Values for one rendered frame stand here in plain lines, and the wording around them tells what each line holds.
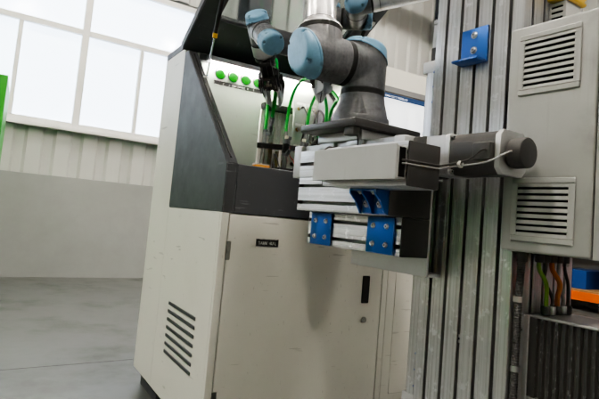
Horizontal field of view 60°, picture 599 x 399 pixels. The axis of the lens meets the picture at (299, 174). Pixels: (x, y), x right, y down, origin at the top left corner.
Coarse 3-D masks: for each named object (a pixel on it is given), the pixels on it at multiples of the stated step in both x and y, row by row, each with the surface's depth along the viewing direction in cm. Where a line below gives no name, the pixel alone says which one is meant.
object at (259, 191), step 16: (240, 176) 168; (256, 176) 171; (272, 176) 174; (288, 176) 178; (240, 192) 168; (256, 192) 171; (272, 192) 174; (288, 192) 177; (240, 208) 168; (256, 208) 171; (272, 208) 174; (288, 208) 177
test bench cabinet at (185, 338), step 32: (192, 224) 188; (224, 224) 165; (192, 256) 184; (224, 256) 165; (160, 288) 211; (192, 288) 180; (384, 288) 198; (160, 320) 206; (192, 320) 177; (160, 352) 201; (192, 352) 173; (160, 384) 197; (192, 384) 170
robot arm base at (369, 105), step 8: (344, 88) 134; (352, 88) 132; (360, 88) 132; (368, 88) 132; (376, 88) 132; (344, 96) 134; (352, 96) 132; (360, 96) 131; (368, 96) 131; (376, 96) 132; (344, 104) 132; (352, 104) 131; (360, 104) 131; (368, 104) 130; (376, 104) 131; (384, 104) 135; (336, 112) 134; (344, 112) 131; (352, 112) 130; (360, 112) 131; (368, 112) 130; (376, 112) 130; (384, 112) 133; (376, 120) 130; (384, 120) 132
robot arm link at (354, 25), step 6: (342, 12) 184; (342, 18) 184; (348, 18) 191; (366, 18) 182; (372, 18) 183; (342, 24) 185; (348, 24) 184; (354, 24) 182; (360, 24) 182; (366, 24) 183; (360, 30) 188
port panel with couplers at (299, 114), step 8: (296, 96) 242; (296, 104) 242; (304, 104) 244; (296, 112) 242; (304, 112) 244; (312, 112) 247; (296, 120) 242; (304, 120) 244; (312, 120) 247; (296, 128) 241; (296, 136) 242; (296, 144) 242
